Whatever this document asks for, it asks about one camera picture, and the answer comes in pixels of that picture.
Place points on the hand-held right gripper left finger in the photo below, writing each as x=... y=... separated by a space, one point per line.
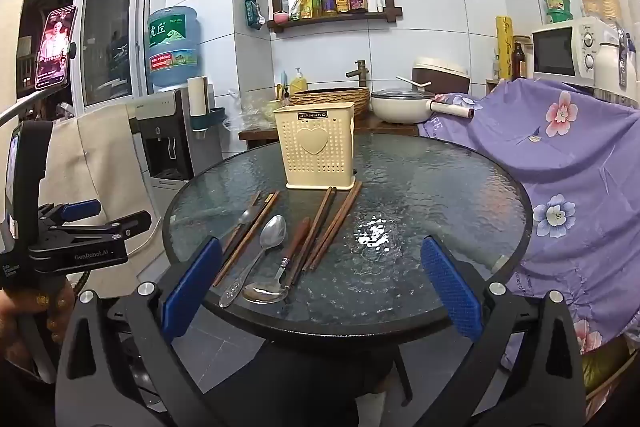
x=192 y=287

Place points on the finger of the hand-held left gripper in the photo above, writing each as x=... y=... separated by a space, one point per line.
x=80 y=209
x=120 y=226

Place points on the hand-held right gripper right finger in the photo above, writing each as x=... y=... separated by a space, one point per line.
x=450 y=287

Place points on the brown wooden chopstick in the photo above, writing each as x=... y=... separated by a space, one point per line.
x=231 y=241
x=254 y=235
x=311 y=235
x=338 y=227
x=332 y=225
x=247 y=232

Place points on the small metal spoon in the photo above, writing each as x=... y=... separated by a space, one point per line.
x=247 y=217

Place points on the large metal spoon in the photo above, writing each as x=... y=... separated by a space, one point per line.
x=274 y=232

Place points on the beige perforated utensil holder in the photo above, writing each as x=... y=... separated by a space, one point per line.
x=315 y=157

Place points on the person's left hand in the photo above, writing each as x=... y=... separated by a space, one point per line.
x=61 y=309

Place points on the beige cloth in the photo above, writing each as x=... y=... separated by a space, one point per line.
x=95 y=157

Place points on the white water dispenser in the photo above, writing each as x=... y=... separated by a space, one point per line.
x=165 y=142

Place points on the smartphone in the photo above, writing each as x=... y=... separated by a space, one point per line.
x=55 y=47

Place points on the white teal cup dispenser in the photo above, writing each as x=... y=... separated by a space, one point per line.
x=198 y=97

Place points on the aluminium sliding door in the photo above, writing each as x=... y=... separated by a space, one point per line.
x=107 y=37

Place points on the clear plastic bags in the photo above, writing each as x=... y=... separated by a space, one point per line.
x=250 y=112

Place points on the purple floral cloth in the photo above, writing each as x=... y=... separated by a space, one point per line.
x=575 y=157

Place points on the white pot with lid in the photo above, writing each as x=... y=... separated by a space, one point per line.
x=400 y=109

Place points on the blue water bottle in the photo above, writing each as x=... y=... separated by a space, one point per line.
x=172 y=42

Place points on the brown white rice cooker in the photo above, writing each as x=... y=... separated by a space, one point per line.
x=445 y=79

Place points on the cup with brushes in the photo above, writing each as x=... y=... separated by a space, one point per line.
x=281 y=94

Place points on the woven basket basin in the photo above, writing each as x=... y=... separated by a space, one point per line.
x=330 y=98

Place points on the yellow soap bottle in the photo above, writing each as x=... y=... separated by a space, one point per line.
x=299 y=83

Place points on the brass faucet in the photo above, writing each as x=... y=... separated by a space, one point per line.
x=361 y=74

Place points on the brown glass bottle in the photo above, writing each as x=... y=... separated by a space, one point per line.
x=520 y=62

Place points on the yellow roll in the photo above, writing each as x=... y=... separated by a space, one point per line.
x=504 y=49

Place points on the hanging snack bag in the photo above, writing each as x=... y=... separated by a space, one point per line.
x=253 y=12

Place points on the white microwave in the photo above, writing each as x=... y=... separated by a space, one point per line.
x=555 y=52

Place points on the pink bowl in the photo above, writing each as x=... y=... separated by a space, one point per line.
x=281 y=16

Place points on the white kettle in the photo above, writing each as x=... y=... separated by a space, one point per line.
x=607 y=67

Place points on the yellow snack packet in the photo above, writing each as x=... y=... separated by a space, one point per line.
x=303 y=5

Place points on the green label bottle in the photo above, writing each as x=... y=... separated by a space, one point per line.
x=316 y=2

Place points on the clear bottle yellow cap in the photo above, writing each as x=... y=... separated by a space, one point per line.
x=590 y=7

